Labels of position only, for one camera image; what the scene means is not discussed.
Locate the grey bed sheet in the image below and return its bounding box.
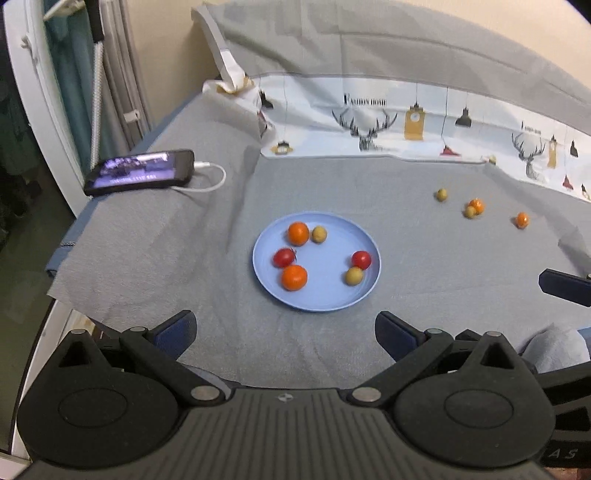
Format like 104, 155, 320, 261
45, 88, 591, 389

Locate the black smartphone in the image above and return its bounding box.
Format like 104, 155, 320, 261
83, 149, 195, 197

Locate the grey quilt with printed band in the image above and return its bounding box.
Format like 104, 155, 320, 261
191, 0, 591, 204

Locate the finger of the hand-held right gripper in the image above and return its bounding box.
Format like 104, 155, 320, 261
538, 269, 591, 307

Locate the light grey cloth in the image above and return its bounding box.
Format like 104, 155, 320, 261
521, 323, 591, 376

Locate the blue plastic plate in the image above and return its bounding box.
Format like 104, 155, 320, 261
252, 211, 382, 313

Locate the white holder pole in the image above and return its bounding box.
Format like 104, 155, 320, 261
89, 41, 106, 158

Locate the white charging cable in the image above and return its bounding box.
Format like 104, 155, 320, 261
178, 161, 227, 193

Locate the white window frame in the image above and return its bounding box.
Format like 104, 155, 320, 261
4, 0, 89, 219

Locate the teal curtain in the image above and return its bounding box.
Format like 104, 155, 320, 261
41, 9, 103, 167

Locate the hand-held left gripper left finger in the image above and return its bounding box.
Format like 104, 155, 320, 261
53, 310, 229, 408

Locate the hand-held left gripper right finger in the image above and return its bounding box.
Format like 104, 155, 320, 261
348, 311, 525, 408

